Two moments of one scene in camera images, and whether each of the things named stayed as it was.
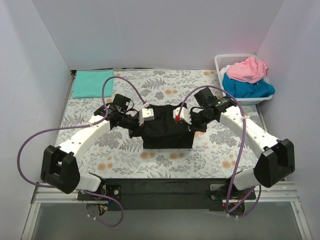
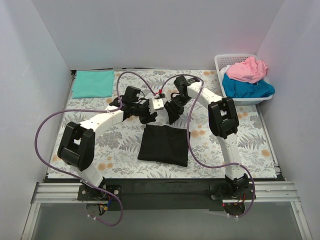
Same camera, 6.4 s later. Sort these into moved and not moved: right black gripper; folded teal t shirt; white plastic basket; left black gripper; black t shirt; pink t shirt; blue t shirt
Moved: right black gripper; left black gripper; black t shirt
Not moved: folded teal t shirt; pink t shirt; white plastic basket; blue t shirt
